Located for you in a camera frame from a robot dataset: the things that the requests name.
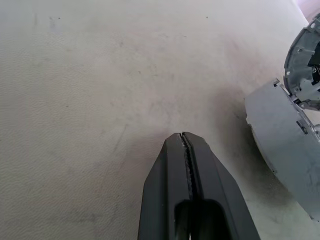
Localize grey hinged lid circuit board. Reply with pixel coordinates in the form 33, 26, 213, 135
282, 12, 320, 111

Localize grey motor housing copper coils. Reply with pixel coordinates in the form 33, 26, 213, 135
244, 77, 320, 221

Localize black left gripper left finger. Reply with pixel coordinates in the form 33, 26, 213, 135
136, 131, 193, 240

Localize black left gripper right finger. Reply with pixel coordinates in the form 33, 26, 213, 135
181, 131, 261, 240

